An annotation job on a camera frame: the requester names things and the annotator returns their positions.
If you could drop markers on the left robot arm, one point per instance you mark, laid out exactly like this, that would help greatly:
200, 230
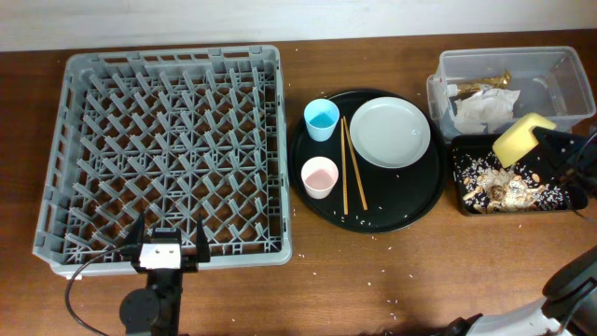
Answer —
155, 308

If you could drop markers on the clear plastic bin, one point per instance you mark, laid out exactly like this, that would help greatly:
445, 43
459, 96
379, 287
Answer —
551, 81

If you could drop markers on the white tissue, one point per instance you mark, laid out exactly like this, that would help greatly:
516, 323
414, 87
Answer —
474, 113

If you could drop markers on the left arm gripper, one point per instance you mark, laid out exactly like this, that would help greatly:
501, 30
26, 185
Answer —
191, 263

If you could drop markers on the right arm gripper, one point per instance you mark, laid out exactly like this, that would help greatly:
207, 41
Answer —
576, 157

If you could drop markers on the light blue plastic cup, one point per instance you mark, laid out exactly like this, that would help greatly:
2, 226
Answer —
321, 117

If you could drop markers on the grey dishwasher rack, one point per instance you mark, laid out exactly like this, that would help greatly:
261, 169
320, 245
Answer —
190, 139

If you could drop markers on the pink plastic cup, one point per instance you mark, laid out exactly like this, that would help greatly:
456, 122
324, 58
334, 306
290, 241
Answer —
319, 176

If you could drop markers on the food scraps with rice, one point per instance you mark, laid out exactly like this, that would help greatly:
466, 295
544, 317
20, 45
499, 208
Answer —
485, 187

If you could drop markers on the wooden chopstick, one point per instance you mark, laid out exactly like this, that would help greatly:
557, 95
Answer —
355, 165
343, 168

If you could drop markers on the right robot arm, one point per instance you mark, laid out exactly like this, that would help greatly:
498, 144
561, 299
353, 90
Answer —
568, 306

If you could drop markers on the gold foil wrapper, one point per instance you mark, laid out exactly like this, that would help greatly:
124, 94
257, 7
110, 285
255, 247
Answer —
480, 85

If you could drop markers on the grey plate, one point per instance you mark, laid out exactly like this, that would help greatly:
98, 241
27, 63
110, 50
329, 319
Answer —
389, 132

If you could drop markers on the round black tray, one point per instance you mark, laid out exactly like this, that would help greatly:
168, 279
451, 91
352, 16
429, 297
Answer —
396, 197

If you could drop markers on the black rectangular bin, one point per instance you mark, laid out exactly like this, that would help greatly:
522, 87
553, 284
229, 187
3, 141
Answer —
579, 199

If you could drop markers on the yellow bowl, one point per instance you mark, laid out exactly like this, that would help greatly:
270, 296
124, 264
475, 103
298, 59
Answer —
519, 140

